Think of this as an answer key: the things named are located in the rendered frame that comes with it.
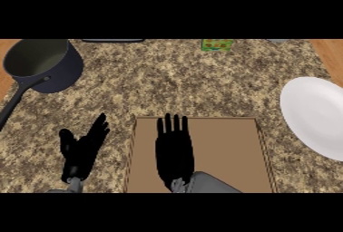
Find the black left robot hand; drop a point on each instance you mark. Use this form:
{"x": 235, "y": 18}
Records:
{"x": 84, "y": 151}

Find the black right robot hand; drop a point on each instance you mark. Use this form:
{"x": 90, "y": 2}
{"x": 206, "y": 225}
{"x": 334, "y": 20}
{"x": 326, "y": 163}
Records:
{"x": 174, "y": 154}

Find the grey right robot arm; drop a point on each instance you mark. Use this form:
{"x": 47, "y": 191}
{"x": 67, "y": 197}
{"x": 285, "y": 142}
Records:
{"x": 206, "y": 183}

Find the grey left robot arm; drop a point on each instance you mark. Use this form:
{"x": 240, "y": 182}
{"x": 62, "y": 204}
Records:
{"x": 75, "y": 185}

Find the brown cardboard tray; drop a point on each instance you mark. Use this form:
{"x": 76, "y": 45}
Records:
{"x": 224, "y": 154}

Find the white round plate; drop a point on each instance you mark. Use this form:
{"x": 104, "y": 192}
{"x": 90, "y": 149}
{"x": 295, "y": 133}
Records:
{"x": 316, "y": 116}

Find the dark blue saucepan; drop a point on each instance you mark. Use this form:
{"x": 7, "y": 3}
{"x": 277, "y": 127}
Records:
{"x": 42, "y": 66}

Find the green printed box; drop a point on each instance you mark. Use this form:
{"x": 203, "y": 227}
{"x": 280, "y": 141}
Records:
{"x": 217, "y": 45}

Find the grey object at edge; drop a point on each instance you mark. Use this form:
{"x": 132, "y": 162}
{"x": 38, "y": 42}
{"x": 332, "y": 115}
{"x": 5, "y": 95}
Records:
{"x": 279, "y": 40}

